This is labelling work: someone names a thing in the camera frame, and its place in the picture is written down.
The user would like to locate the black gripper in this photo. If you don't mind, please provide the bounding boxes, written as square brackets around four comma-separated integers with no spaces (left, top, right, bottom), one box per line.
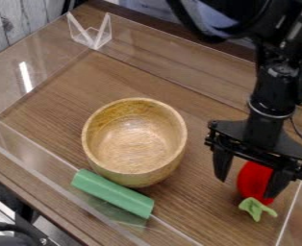
[204,120,302,199]

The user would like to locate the red felt fruit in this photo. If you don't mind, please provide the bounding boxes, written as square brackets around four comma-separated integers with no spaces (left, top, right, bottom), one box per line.
[236,161,277,222]

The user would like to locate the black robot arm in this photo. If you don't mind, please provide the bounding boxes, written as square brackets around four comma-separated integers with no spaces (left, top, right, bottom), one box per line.
[167,0,302,198]

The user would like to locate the wooden bowl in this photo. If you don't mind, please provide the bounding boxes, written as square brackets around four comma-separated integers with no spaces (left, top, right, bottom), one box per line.
[81,97,187,187]

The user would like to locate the green rectangular block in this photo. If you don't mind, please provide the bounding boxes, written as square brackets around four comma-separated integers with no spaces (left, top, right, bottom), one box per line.
[70,169,154,219]

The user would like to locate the black metal stand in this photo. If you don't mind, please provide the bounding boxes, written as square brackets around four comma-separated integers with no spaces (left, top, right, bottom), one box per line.
[0,213,52,246]

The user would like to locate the clear acrylic tray walls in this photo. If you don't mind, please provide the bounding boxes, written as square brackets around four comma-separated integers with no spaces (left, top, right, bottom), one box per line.
[0,8,302,246]

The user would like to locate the clear acrylic corner bracket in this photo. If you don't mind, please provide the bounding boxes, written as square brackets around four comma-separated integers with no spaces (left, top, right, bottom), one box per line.
[66,12,113,50]

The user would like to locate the black cable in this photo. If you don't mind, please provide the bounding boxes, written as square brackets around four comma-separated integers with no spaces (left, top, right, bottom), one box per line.
[0,222,29,236]

